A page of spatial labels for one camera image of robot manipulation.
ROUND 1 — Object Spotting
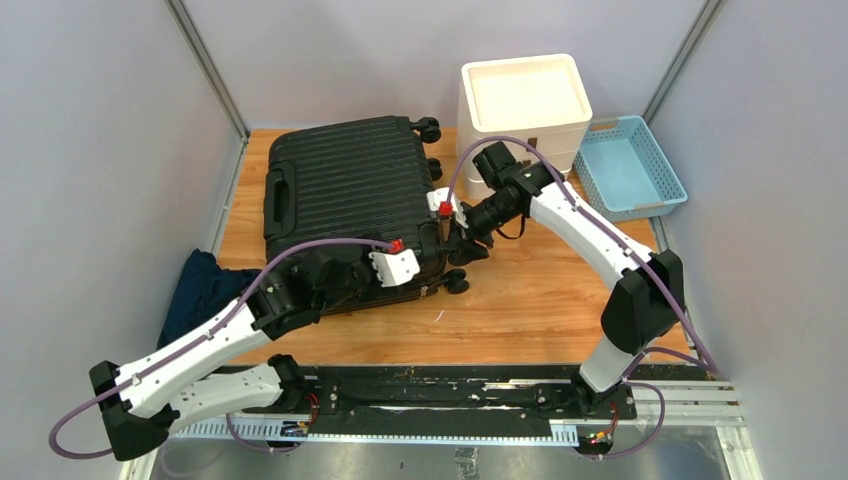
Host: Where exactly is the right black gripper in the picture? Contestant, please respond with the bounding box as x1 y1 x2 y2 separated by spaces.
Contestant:
447 195 520 267

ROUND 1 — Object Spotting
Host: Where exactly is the black ribbed hard-shell suitcase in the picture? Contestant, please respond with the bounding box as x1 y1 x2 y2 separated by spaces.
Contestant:
263 115 470 314

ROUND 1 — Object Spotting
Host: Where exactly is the white three-drawer storage unit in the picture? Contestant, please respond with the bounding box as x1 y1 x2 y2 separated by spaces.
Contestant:
456 53 593 174

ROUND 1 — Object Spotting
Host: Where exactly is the light blue plastic basket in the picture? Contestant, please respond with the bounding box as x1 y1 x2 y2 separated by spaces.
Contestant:
574 115 688 223

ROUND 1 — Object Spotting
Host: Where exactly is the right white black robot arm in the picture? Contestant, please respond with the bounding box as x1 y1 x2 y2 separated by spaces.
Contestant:
435 136 685 418

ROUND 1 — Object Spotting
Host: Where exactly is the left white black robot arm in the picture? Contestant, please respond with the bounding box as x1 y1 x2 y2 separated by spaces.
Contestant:
89 238 418 461

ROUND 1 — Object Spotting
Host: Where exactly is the dark blue cloth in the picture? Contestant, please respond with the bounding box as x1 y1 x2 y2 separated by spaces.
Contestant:
156 249 260 349

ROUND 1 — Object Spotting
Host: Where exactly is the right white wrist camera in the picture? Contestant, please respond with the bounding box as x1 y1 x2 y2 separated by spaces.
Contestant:
426 187 468 228

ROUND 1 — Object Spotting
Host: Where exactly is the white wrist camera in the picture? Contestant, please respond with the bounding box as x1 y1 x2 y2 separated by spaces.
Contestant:
426 187 468 228
368 249 421 288

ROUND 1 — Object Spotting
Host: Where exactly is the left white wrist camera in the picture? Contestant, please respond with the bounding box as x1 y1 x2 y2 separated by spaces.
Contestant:
368 249 421 288

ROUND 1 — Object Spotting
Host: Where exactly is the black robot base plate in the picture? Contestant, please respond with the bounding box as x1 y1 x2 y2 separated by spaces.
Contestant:
241 362 710 442

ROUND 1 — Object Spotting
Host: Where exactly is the right aluminium frame post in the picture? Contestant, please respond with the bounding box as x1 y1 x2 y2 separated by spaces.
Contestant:
642 0 725 124

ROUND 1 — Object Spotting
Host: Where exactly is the aluminium frame post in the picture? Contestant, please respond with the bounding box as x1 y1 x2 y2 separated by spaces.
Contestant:
642 0 725 124
164 0 250 145

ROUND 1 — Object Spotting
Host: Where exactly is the left aluminium frame post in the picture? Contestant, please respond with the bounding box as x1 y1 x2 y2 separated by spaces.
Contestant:
164 0 250 145

